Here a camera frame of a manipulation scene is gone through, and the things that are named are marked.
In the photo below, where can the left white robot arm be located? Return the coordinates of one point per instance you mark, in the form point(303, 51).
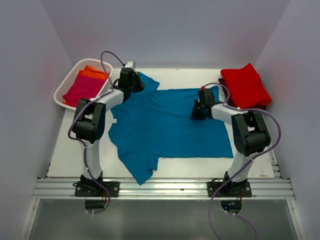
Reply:
point(89, 122)

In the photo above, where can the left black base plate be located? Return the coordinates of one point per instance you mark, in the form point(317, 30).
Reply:
point(97, 188)

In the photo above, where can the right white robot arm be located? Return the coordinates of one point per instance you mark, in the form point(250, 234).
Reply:
point(250, 133)

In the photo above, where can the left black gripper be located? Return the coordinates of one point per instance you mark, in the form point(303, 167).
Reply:
point(137, 81)

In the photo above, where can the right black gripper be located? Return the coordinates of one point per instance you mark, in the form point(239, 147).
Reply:
point(197, 111)

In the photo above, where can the white plastic laundry basket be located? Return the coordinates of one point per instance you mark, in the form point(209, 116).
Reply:
point(70, 78)

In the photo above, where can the teal blue t shirt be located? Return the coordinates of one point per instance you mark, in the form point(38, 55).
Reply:
point(155, 124)

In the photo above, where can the orange t shirt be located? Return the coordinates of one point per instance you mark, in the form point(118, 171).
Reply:
point(92, 72)

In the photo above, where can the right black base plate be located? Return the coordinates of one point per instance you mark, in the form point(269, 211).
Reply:
point(231, 190)

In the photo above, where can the aluminium mounting rail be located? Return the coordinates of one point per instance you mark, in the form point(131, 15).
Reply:
point(168, 189)

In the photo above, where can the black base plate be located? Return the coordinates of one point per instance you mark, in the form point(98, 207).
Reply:
point(231, 190)
point(97, 188)

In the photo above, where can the folded red t shirt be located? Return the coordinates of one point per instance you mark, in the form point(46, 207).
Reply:
point(245, 87)

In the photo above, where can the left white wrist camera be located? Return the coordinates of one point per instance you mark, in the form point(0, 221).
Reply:
point(130, 64)

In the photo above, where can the magenta pink t shirt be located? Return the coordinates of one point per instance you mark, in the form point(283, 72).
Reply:
point(84, 87)

